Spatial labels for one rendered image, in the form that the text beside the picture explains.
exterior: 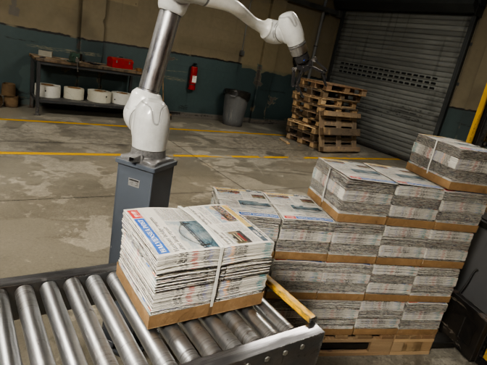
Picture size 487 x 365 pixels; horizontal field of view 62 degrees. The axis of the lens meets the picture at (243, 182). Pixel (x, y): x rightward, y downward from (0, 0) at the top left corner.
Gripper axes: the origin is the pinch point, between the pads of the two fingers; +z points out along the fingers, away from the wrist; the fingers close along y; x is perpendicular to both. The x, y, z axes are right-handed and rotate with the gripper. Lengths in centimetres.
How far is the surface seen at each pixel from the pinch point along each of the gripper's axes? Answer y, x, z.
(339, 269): 28, 47, 79
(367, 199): 0, 40, 50
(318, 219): 27, 43, 47
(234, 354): 65, 136, 6
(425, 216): -25, 39, 77
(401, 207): -15, 39, 64
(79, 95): 292, -513, 17
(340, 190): 11, 37, 40
